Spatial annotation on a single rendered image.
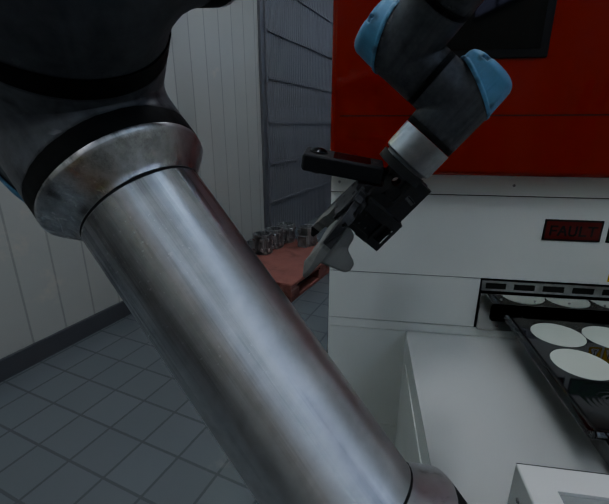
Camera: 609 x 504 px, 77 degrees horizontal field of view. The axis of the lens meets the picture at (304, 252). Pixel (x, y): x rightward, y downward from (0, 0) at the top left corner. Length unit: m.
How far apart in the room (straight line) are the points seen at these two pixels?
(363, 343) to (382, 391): 0.16
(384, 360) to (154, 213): 0.91
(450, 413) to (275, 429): 0.61
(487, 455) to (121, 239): 0.65
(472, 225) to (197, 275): 0.80
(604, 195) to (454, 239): 0.31
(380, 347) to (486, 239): 0.38
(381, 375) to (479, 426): 0.38
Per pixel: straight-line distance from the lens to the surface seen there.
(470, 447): 0.75
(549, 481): 0.54
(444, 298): 1.01
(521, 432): 0.81
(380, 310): 1.00
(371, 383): 1.12
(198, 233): 0.23
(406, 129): 0.54
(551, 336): 0.97
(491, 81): 0.53
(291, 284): 3.00
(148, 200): 0.24
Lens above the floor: 1.32
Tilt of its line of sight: 18 degrees down
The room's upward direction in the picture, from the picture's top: straight up
